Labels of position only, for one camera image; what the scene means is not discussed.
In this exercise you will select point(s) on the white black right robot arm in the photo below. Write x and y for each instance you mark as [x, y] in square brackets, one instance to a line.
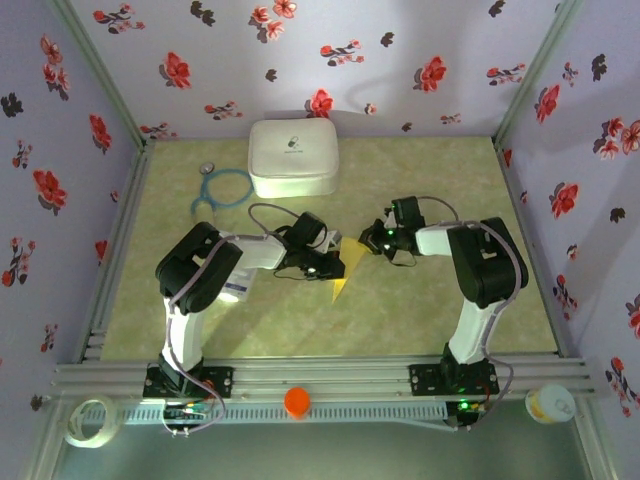
[432, 240]

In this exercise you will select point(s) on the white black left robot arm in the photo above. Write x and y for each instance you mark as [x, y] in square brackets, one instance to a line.
[260, 250]

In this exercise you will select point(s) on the white medicine case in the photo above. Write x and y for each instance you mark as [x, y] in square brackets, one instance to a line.
[292, 150]

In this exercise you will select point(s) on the white blue medicine box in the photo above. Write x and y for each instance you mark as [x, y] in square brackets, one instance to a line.
[236, 287]

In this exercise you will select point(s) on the blue stethoscope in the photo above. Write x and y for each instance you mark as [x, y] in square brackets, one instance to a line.
[206, 167]

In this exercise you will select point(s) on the orange bottle cap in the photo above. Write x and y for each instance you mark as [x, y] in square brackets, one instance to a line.
[297, 400]

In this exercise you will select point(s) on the white yellow jar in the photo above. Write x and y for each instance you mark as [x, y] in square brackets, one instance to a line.
[550, 404]

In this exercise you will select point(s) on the clear tape roll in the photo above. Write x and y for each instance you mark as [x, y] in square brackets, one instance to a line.
[92, 442]

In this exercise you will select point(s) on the white left camera mount bracket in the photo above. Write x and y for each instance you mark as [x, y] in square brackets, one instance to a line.
[324, 242]

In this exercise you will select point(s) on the aluminium front rail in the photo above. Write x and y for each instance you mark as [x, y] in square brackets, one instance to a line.
[320, 375]

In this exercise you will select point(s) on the aluminium side rail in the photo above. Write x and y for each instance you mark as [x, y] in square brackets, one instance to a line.
[533, 250]
[118, 250]

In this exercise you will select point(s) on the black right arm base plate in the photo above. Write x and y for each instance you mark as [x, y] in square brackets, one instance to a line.
[425, 380]

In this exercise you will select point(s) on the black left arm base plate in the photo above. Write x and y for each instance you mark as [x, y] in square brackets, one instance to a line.
[220, 380]

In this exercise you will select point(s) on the aluminium frame post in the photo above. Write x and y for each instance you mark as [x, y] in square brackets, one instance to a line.
[45, 445]
[532, 75]
[597, 445]
[105, 75]

